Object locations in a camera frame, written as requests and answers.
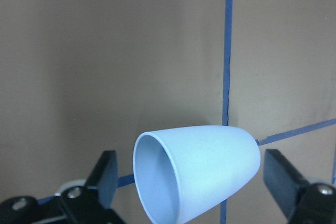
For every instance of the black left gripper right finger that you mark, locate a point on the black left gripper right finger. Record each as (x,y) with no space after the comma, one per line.
(300,200)

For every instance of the light blue plastic cup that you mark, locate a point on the light blue plastic cup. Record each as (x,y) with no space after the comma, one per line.
(181,173)

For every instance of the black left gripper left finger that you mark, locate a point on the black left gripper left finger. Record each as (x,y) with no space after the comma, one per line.
(87,203)

